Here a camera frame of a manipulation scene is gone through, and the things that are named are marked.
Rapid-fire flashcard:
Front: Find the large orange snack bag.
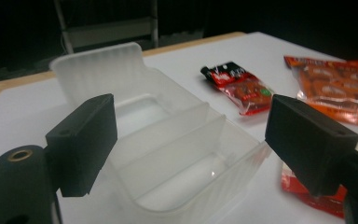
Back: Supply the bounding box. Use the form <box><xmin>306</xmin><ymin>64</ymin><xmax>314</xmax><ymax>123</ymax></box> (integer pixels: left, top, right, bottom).
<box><xmin>283</xmin><ymin>55</ymin><xmax>358</xmax><ymax>129</ymax></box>

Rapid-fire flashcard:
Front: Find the grey metal stand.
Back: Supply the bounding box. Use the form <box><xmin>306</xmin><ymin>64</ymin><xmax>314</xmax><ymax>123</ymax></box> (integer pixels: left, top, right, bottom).
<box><xmin>53</xmin><ymin>0</ymin><xmax>160</xmax><ymax>54</ymax></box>

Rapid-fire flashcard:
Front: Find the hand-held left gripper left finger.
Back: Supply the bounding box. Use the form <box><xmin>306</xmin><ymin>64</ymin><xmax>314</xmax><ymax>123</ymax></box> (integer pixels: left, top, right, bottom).
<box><xmin>45</xmin><ymin>92</ymin><xmax>118</xmax><ymax>198</ymax></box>

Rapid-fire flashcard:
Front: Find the red black snack packet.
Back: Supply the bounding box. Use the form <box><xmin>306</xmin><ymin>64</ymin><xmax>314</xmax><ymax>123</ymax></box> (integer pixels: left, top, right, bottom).
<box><xmin>200</xmin><ymin>61</ymin><xmax>275</xmax><ymax>117</ymax></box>

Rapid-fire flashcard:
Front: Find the white red spout pouch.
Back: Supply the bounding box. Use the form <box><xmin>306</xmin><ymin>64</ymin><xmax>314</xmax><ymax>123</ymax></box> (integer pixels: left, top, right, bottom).
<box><xmin>281</xmin><ymin>161</ymin><xmax>348</xmax><ymax>218</ymax></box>

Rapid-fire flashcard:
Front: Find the wooden table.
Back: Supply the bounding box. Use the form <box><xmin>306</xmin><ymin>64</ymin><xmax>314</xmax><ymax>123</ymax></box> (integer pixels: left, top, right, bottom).
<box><xmin>0</xmin><ymin>31</ymin><xmax>247</xmax><ymax>108</ymax></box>

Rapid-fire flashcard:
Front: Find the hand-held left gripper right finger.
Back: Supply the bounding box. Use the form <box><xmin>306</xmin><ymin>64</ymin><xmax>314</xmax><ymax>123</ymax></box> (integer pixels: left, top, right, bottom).
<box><xmin>264</xmin><ymin>93</ymin><xmax>358</xmax><ymax>198</ymax></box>

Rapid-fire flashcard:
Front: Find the translucent plastic storage box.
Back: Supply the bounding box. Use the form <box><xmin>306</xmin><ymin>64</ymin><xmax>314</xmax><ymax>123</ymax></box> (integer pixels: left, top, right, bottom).
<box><xmin>48</xmin><ymin>41</ymin><xmax>273</xmax><ymax>224</ymax></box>

